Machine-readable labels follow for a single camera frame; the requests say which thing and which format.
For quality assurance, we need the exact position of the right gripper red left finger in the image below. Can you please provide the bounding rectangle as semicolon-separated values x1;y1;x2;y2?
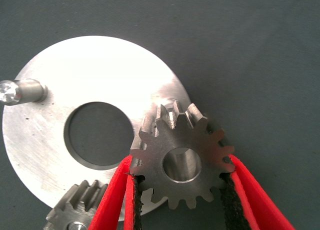
87;154;146;230

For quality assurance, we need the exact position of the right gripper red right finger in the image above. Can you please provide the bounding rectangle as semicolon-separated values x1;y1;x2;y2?
219;153;297;230

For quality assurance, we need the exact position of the dark steel planetary gear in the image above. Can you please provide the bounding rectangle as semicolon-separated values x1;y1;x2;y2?
44;179;111;230
129;97;236;211

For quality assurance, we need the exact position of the round metal carrier plate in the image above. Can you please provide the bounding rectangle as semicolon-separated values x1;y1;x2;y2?
0;35;193;222

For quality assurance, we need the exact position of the dark grey table cloth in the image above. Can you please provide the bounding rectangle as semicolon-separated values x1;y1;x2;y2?
0;0;320;230

